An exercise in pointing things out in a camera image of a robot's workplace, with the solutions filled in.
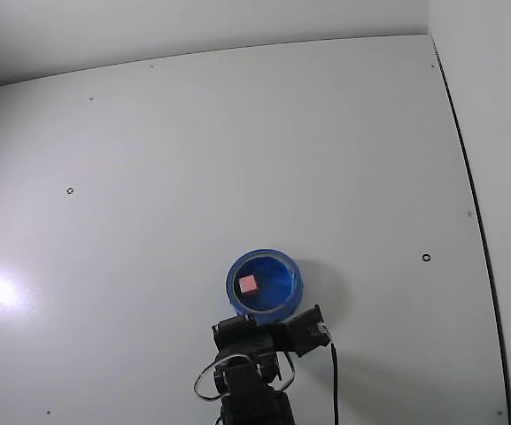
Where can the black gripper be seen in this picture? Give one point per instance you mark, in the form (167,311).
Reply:
(243,337)

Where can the orange cube block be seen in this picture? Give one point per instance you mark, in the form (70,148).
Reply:
(248,284)

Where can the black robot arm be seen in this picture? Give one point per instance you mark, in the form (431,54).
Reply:
(246,398)

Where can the blue tape roll bin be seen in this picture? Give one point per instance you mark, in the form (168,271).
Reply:
(277,288)

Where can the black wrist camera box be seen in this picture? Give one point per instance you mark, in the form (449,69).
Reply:
(308,329)

